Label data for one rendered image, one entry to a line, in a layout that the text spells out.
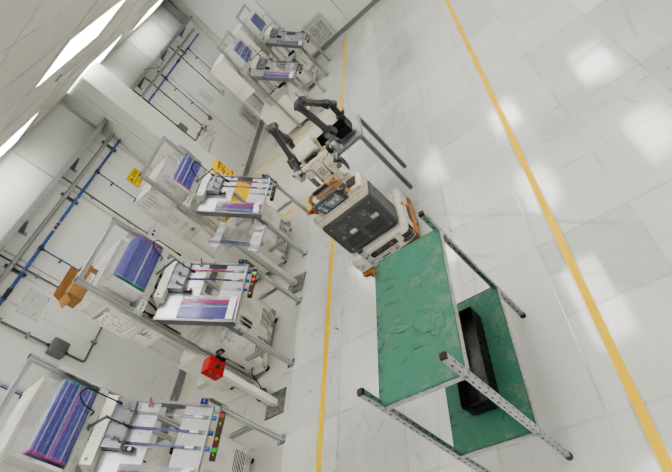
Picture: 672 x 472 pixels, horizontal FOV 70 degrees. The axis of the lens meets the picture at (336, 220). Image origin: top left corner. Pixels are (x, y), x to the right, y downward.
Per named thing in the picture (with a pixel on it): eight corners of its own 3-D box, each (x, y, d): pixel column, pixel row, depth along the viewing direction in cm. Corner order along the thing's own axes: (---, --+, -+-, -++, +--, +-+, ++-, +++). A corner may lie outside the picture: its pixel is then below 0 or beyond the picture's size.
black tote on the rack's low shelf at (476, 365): (455, 326, 289) (445, 317, 284) (481, 315, 281) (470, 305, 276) (473, 417, 245) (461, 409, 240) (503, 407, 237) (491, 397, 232)
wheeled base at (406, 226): (424, 243, 409) (406, 226, 398) (367, 281, 433) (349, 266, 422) (411, 199, 463) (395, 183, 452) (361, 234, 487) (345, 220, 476)
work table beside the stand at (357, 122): (413, 187, 481) (361, 134, 444) (360, 225, 507) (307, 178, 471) (406, 164, 517) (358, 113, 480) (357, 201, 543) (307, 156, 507)
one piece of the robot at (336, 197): (357, 196, 391) (341, 187, 373) (325, 220, 404) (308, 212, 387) (352, 186, 397) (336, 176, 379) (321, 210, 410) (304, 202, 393)
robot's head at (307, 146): (316, 148, 404) (307, 134, 407) (298, 163, 412) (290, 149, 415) (324, 149, 417) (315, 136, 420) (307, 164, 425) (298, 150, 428)
